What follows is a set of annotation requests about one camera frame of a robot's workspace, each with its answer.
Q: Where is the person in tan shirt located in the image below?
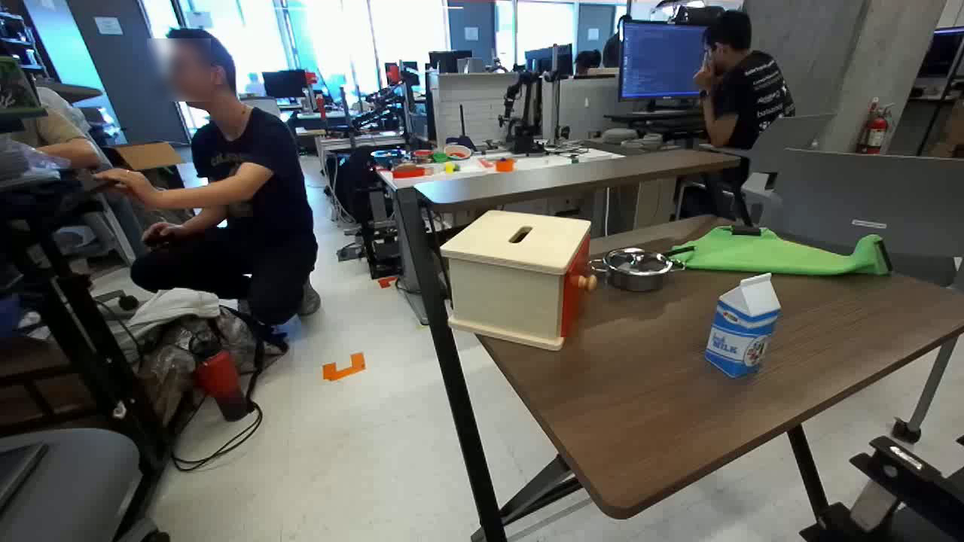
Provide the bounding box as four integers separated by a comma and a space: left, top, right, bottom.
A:
0, 86, 114, 175

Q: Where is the white work table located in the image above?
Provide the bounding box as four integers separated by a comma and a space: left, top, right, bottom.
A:
376, 145, 627, 193

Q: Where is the blue screen computer monitor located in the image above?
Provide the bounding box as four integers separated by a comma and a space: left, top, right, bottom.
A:
614, 19, 712, 104

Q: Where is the grey cushioned seat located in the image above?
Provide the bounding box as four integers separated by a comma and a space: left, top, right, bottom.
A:
0, 428, 144, 542

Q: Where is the black floor cable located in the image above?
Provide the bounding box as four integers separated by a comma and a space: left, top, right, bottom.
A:
165, 400, 266, 477

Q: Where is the person in striped shirt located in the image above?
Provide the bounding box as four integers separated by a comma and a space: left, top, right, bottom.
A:
689, 10, 800, 153

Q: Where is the cream wooden box orange knob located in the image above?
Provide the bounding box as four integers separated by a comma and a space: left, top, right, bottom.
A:
437, 207, 601, 353

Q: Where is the green towel with black corners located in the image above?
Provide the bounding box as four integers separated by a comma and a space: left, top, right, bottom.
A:
666, 222, 895, 281

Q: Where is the red fire extinguisher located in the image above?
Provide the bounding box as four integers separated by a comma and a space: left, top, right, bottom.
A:
856, 97, 895, 157

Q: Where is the cardboard box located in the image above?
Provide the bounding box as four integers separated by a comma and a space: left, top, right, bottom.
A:
105, 140, 184, 175

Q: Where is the orange floor bracket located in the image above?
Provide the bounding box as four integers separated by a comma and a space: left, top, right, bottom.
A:
320, 349, 371, 385

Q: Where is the blue white milk carton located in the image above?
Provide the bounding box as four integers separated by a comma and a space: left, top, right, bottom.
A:
702, 271, 784, 384

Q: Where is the brown wooden table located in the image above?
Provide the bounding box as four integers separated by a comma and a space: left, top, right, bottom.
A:
471, 211, 964, 542

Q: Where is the black equipment cart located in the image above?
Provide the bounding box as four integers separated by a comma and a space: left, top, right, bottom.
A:
0, 169, 174, 477

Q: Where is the white cloth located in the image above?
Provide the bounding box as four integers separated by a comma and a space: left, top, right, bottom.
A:
123, 287, 224, 341

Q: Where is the small metal pot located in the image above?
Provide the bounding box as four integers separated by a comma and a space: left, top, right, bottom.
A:
591, 245, 688, 296

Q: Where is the red cup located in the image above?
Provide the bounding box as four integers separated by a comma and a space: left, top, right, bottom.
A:
190, 346, 252, 423

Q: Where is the black metal stand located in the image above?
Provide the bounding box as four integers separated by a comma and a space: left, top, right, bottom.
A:
800, 434, 964, 542

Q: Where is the small dark monitor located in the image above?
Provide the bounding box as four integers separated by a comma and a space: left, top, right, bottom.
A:
261, 66, 311, 100

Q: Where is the person in dark t-shirt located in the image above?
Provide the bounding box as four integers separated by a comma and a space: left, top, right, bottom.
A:
95, 27, 325, 329

